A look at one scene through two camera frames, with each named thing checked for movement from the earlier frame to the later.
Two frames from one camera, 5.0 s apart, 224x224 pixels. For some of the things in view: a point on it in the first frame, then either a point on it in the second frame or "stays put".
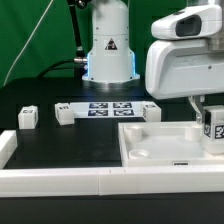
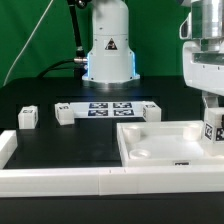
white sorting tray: x=164 y=144 stays put
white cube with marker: x=213 y=133 stays put
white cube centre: x=151 y=112 stays put
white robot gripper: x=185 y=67 -> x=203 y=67
